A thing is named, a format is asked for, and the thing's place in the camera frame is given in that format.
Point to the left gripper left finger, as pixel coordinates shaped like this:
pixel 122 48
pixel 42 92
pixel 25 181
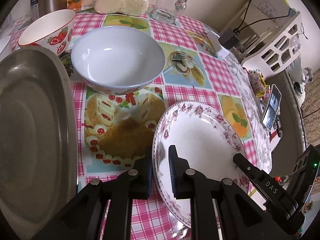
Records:
pixel 142 182

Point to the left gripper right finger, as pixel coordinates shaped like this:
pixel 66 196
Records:
pixel 183 184

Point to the white floral plate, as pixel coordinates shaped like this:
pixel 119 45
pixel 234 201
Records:
pixel 205 139

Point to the strawberry pattern bowl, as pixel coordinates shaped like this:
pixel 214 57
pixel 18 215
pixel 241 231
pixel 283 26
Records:
pixel 52 31

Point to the white plain bowl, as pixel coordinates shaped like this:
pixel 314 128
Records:
pixel 5 48

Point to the checkered picture tablecloth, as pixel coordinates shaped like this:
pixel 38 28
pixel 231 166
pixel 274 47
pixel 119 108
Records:
pixel 218 82

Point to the smartphone on stand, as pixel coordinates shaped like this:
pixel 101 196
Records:
pixel 272 107

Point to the colourful candy packet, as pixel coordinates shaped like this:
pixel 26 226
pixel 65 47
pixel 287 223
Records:
pixel 257 83

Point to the pale blue bowl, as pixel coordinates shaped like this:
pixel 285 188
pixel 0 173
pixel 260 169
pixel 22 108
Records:
pixel 117 60

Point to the black power adapter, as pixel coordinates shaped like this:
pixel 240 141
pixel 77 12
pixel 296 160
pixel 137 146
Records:
pixel 229 39

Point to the clear glass mug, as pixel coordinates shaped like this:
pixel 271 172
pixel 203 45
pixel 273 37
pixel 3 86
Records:
pixel 167 11

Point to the pack of white buns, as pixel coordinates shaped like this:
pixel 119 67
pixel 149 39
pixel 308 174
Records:
pixel 127 7

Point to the orange snack packet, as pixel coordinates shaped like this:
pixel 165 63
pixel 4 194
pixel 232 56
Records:
pixel 80 5

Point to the white paper box on shelf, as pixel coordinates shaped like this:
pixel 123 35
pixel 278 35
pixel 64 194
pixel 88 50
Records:
pixel 277 10

